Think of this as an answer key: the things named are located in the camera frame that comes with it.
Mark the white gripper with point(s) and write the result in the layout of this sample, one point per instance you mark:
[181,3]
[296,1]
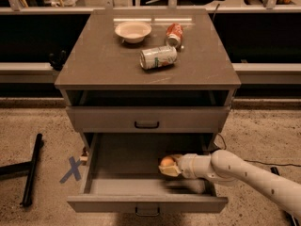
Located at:
[187,164]

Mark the orange fruit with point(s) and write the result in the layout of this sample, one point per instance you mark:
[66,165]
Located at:
[167,161]

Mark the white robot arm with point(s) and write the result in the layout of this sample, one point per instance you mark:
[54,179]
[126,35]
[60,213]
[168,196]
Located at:
[225,168]

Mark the open grey middle drawer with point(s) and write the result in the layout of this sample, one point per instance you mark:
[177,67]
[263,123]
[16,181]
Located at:
[122,176]

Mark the grey drawer cabinet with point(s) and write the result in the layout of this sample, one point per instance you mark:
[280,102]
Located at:
[104,69]

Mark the closed grey top drawer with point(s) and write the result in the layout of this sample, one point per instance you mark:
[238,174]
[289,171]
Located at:
[99,119]

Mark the blue tape cross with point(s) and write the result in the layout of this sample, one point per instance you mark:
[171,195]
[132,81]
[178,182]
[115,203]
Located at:
[73,171]

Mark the white green soda can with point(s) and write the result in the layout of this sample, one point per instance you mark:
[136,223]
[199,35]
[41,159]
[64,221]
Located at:
[157,57]

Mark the red soda can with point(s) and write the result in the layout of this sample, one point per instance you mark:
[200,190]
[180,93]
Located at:
[174,35]

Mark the white ceramic bowl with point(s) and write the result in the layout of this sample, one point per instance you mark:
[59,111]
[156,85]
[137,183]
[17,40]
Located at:
[133,31]

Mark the black metal stand left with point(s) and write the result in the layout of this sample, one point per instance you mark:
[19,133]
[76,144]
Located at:
[28,169]

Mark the black clamp on rail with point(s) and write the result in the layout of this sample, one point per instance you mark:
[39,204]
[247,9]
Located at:
[57,62]

